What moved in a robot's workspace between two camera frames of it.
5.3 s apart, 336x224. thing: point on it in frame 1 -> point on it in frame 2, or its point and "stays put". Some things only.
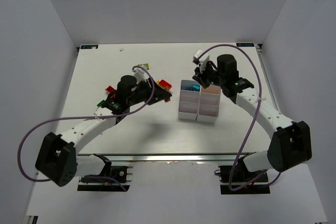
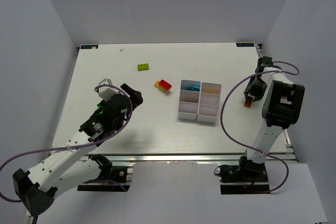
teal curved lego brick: (195, 88) stays put
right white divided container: (209, 104) stays put
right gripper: (202, 77) -> (253, 91)
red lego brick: (165, 84) stays put
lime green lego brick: (146, 64) stays put
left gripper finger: (160, 93) -> (135, 96)
